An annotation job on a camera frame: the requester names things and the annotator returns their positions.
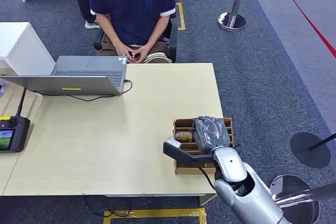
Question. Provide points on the grey laptop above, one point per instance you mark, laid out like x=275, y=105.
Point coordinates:
x=78, y=76

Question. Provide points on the chrome stanchion with small base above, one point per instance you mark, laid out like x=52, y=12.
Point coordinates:
x=232, y=19

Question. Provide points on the person's right hand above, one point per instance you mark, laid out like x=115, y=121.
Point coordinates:
x=124, y=51

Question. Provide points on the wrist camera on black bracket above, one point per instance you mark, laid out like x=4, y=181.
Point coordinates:
x=174, y=150

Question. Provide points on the person's left forearm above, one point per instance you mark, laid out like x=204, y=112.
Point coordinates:
x=157, y=31

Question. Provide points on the white cabinet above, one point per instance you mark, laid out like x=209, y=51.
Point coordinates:
x=20, y=47

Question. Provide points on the black terminal with screen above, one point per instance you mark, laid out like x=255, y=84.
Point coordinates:
x=14, y=135

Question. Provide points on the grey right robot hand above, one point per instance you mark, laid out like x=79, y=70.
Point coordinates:
x=210, y=133

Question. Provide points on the person's right forearm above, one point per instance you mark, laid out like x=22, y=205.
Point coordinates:
x=108, y=29

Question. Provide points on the person's left hand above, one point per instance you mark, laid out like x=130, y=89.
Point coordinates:
x=141, y=54

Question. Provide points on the brown cardboard card holder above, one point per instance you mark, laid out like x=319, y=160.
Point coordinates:
x=183, y=167

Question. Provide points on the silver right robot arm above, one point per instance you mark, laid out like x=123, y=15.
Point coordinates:
x=251, y=194

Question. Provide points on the black terminal antenna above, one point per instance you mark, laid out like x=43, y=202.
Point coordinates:
x=20, y=102

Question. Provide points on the clear plastic item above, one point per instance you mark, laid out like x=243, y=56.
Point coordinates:
x=3, y=88

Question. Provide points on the seated person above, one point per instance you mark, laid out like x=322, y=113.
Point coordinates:
x=134, y=10

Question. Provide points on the black office chair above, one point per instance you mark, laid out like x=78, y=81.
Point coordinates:
x=172, y=41

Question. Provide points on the yellow floor tape strip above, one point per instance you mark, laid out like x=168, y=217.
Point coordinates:
x=180, y=15

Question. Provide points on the red barrier belt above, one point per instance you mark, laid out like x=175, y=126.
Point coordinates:
x=306, y=19

